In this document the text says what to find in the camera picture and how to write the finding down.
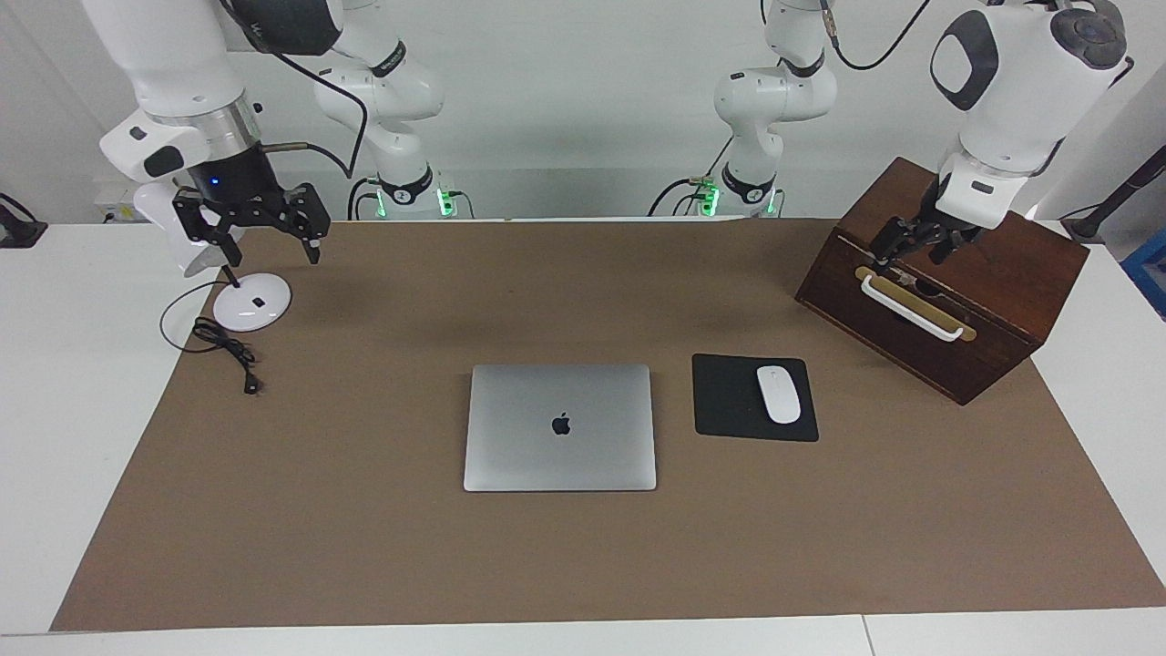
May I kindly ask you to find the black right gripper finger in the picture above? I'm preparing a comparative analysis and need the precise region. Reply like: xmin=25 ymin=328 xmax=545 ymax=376
xmin=173 ymin=190 xmax=240 ymax=270
xmin=282 ymin=182 xmax=331 ymax=265

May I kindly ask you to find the grey aluminium laptop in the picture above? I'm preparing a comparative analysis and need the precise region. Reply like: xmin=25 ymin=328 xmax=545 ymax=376
xmin=463 ymin=364 xmax=658 ymax=494

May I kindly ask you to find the dark brown wooden box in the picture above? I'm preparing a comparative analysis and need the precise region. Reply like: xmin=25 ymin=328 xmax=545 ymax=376
xmin=794 ymin=157 xmax=1090 ymax=406

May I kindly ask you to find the white desk lamp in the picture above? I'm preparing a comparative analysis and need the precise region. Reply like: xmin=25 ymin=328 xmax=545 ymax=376
xmin=133 ymin=180 xmax=293 ymax=333

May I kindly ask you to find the black stand pole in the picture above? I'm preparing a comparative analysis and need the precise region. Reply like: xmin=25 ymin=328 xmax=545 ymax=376
xmin=1061 ymin=146 xmax=1166 ymax=245

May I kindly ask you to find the white computer mouse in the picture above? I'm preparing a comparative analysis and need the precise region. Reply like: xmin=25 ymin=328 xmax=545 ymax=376
xmin=756 ymin=365 xmax=803 ymax=425

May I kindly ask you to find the blue crate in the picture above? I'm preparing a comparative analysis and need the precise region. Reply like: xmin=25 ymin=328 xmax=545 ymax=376
xmin=1120 ymin=228 xmax=1166 ymax=320

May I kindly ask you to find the black mouse pad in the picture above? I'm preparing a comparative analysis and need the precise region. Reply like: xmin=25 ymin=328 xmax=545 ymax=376
xmin=691 ymin=354 xmax=820 ymax=443

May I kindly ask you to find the brown table mat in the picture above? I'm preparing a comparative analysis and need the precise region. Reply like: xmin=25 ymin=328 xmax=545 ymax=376
xmin=50 ymin=219 xmax=1166 ymax=632

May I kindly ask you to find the black right base cable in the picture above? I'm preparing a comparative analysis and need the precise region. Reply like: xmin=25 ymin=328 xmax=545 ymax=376
xmin=346 ymin=178 xmax=384 ymax=221

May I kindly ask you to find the black base cable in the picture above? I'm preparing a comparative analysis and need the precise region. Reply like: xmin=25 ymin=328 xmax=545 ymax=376
xmin=346 ymin=178 xmax=384 ymax=221
xmin=647 ymin=137 xmax=734 ymax=218

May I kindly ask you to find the white box handle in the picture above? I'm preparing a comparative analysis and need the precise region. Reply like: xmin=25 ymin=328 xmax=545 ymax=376
xmin=860 ymin=273 xmax=965 ymax=343

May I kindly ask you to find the white wall socket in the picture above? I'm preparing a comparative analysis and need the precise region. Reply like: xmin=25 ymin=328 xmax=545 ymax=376
xmin=94 ymin=178 xmax=151 ymax=224

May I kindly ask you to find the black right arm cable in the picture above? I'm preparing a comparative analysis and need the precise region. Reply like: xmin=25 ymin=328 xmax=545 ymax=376
xmin=219 ymin=0 xmax=371 ymax=179

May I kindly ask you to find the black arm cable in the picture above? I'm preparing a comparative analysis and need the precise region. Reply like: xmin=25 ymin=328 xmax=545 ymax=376
xmin=219 ymin=0 xmax=371 ymax=179
xmin=818 ymin=0 xmax=1138 ymax=179

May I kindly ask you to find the black lamp power cable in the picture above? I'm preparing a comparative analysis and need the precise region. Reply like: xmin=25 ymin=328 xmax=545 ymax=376
xmin=159 ymin=278 xmax=261 ymax=396

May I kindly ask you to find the black clamp mount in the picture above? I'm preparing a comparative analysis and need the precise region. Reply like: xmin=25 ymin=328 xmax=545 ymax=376
xmin=0 ymin=193 xmax=48 ymax=249

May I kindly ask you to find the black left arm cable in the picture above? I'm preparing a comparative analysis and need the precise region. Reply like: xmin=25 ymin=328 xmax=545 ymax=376
xmin=818 ymin=0 xmax=1138 ymax=179

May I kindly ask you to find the black left base cable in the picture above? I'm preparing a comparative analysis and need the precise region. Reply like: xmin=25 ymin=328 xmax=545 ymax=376
xmin=647 ymin=137 xmax=734 ymax=218

